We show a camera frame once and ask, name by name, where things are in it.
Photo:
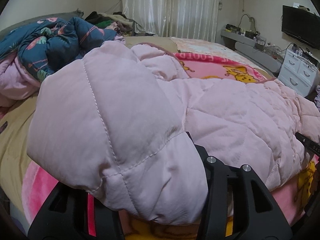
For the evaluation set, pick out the white drawer cabinet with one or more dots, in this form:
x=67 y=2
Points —
x=298 y=74

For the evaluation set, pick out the black wall television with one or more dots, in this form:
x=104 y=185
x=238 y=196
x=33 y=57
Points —
x=301 y=25

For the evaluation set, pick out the blue floral quilt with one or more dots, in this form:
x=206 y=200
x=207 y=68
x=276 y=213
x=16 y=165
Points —
x=45 y=46

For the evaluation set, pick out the white striped curtain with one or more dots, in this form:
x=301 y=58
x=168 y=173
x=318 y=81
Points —
x=194 y=19

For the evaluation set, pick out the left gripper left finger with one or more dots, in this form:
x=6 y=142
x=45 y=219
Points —
x=69 y=213

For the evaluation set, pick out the purple hanging cloth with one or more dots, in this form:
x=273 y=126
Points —
x=317 y=97

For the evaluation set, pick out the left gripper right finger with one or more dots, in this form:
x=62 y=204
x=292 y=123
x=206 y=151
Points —
x=238 y=205

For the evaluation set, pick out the pile of folded clothes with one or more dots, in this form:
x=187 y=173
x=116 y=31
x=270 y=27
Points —
x=116 y=21

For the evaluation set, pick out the grey curved dressing table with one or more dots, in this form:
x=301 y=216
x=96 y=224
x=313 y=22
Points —
x=245 y=47

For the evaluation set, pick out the pink cartoon fleece blanket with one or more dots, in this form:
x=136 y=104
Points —
x=225 y=67

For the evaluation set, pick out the pink quilted jacket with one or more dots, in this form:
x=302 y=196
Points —
x=125 y=129

